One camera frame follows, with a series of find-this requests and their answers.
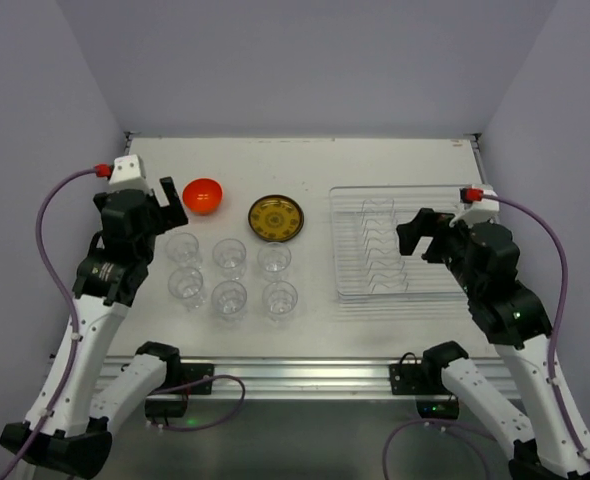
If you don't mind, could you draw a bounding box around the orange plastic bowl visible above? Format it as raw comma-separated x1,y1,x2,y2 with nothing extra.
181,178,223,215

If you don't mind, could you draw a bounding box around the clear glass cup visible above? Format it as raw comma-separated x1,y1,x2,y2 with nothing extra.
165,232,202,268
211,280,248,327
257,242,292,283
212,238,247,280
261,280,299,328
167,267,206,310

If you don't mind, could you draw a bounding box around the yellow patterned plate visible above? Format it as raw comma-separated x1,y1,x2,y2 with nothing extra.
247,194,305,243

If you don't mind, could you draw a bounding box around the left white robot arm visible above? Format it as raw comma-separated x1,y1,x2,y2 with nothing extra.
0,177,188,479

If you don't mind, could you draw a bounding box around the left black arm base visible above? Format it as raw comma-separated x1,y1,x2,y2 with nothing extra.
144,363,215,424

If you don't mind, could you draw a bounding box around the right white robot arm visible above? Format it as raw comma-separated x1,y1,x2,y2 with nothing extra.
396,208,590,479

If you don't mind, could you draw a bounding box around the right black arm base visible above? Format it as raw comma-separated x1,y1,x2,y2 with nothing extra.
388,341,468,420

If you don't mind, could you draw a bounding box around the clear plastic dish rack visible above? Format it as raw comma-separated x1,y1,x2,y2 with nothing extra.
329,185,465,303

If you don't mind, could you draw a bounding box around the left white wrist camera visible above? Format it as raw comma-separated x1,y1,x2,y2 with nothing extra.
108,155,150,193

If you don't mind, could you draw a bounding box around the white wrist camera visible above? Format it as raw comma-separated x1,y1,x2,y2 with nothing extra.
449,184,499,227
108,155,150,193

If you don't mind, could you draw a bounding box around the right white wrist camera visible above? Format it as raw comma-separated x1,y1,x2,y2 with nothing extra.
449,184,499,227

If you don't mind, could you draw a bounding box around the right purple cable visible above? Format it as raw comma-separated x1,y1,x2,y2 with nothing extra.
380,187,590,480

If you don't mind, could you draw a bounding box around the aluminium front rail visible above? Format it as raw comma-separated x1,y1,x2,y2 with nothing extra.
95,356,521,401

